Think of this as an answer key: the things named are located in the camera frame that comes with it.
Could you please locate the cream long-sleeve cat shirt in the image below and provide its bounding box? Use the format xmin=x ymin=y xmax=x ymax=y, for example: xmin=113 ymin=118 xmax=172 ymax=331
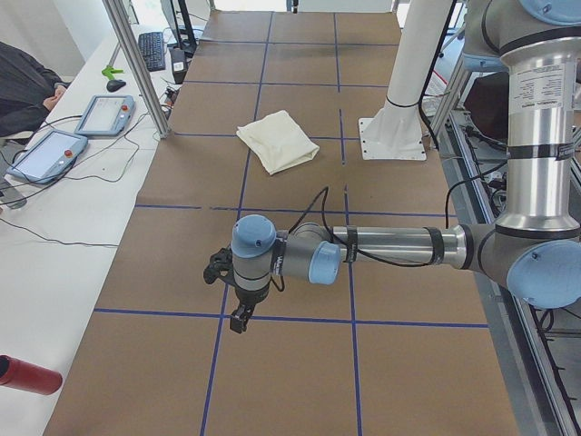
xmin=236 ymin=110 xmax=320 ymax=175

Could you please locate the lower blue teach pendant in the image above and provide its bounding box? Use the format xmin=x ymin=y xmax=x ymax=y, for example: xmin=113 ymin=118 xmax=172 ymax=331
xmin=6 ymin=130 xmax=88 ymax=184

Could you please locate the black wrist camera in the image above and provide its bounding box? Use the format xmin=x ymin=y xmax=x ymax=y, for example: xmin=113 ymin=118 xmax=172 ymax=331
xmin=203 ymin=247 xmax=235 ymax=286

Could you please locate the upper blue teach pendant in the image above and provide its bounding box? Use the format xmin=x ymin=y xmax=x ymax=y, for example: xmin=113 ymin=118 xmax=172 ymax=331
xmin=74 ymin=94 xmax=135 ymax=137

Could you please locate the white central mounting post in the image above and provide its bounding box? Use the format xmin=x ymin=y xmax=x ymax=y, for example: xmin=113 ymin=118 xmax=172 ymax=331
xmin=359 ymin=0 xmax=455 ymax=161

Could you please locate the seated person in black jacket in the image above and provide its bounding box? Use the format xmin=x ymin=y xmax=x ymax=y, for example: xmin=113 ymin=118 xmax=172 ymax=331
xmin=1 ymin=43 xmax=69 ymax=137

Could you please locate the green-handled stick tool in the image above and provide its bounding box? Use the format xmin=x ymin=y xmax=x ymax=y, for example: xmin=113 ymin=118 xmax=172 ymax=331
xmin=102 ymin=65 xmax=123 ymax=81

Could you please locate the blue teach pendant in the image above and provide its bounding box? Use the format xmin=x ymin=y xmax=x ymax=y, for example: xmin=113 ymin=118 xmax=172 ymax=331
xmin=6 ymin=130 xmax=88 ymax=184
xmin=74 ymin=94 xmax=135 ymax=137

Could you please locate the black power adapter brick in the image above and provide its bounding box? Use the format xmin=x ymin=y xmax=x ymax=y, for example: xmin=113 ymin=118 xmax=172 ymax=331
xmin=169 ymin=48 xmax=188 ymax=84

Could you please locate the black computer keyboard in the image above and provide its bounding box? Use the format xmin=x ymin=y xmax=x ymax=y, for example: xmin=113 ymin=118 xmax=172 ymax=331
xmin=137 ymin=32 xmax=165 ymax=72

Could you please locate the aluminium frame post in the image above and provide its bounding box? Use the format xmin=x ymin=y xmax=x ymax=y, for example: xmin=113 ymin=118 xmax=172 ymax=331
xmin=103 ymin=0 xmax=171 ymax=139

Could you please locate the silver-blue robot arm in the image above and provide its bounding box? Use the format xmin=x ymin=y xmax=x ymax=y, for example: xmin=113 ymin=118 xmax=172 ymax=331
xmin=226 ymin=1 xmax=580 ymax=332

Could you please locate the black computer mouse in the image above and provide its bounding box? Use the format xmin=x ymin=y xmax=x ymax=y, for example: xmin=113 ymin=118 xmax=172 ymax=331
xmin=106 ymin=79 xmax=126 ymax=93

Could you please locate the red cylindrical bottle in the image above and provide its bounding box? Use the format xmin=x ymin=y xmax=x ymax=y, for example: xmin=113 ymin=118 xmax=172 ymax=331
xmin=1 ymin=355 xmax=63 ymax=395

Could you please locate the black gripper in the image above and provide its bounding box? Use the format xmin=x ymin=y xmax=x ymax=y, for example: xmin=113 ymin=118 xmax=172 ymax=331
xmin=230 ymin=285 xmax=270 ymax=333

